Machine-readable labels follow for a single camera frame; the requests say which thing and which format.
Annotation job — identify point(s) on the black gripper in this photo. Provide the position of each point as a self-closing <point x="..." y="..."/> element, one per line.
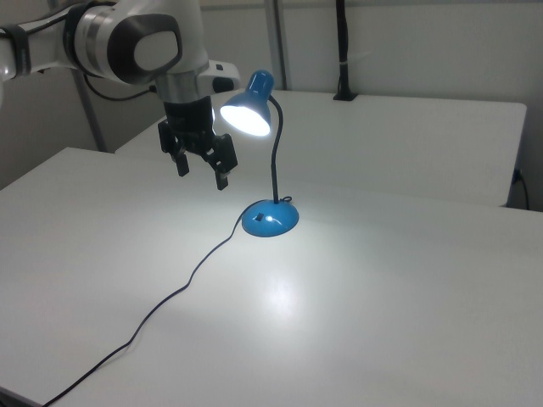
<point x="191" y="120"/>

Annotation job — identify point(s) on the blue gooseneck desk lamp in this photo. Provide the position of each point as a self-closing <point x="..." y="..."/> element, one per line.
<point x="271" y="224"/>

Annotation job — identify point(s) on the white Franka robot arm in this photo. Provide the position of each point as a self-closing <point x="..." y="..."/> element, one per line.
<point x="157" y="46"/>

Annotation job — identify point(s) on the white desk with side panel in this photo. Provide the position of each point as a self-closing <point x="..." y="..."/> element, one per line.
<point x="382" y="140"/>

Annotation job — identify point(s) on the black clamped pole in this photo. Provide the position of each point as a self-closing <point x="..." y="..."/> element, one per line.
<point x="343" y="42"/>

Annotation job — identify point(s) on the grey metal partition post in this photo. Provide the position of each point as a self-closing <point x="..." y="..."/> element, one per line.
<point x="94" y="127"/>
<point x="278" y="42"/>

